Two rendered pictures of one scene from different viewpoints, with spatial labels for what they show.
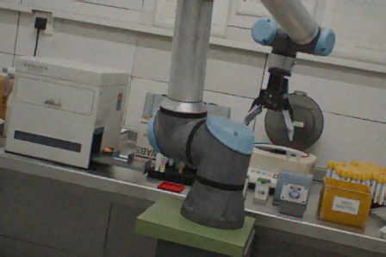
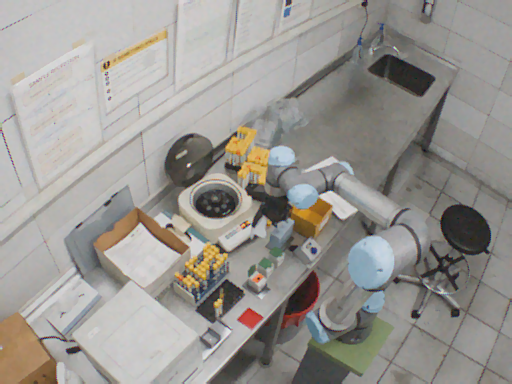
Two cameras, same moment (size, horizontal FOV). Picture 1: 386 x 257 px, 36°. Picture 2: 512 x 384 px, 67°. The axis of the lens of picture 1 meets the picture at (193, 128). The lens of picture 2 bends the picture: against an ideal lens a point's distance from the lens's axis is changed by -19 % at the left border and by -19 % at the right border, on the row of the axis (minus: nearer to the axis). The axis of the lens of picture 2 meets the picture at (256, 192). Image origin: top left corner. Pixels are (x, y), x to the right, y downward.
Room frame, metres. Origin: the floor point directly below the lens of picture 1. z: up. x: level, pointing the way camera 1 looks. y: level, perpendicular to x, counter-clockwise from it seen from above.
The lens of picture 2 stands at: (1.43, 0.74, 2.34)
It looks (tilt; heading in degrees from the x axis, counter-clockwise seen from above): 47 degrees down; 292
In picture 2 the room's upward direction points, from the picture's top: 5 degrees clockwise
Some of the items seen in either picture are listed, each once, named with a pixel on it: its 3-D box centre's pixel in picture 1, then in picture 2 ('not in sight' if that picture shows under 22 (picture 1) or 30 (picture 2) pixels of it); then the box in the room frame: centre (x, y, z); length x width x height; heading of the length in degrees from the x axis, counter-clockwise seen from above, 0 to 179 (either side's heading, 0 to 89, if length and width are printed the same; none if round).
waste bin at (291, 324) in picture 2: not in sight; (277, 306); (1.73, -0.42, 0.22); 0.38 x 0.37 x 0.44; 79
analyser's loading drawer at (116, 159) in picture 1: (115, 158); (206, 343); (1.77, 0.22, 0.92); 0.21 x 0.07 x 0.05; 79
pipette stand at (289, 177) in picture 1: (292, 188); (281, 235); (1.75, -0.32, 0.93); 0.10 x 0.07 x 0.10; 82
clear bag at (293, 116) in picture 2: not in sight; (290, 110); (2.02, -1.03, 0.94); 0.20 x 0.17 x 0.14; 57
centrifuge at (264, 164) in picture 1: (276, 166); (218, 211); (2.01, -0.30, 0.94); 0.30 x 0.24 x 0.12; 160
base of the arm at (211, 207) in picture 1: (216, 197); (355, 320); (1.36, -0.08, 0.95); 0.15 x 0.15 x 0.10
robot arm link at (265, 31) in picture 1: (276, 34); (302, 187); (1.67, -0.18, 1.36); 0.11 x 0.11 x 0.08; 54
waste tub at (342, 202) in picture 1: (344, 202); (309, 215); (1.69, -0.47, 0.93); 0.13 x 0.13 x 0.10; 81
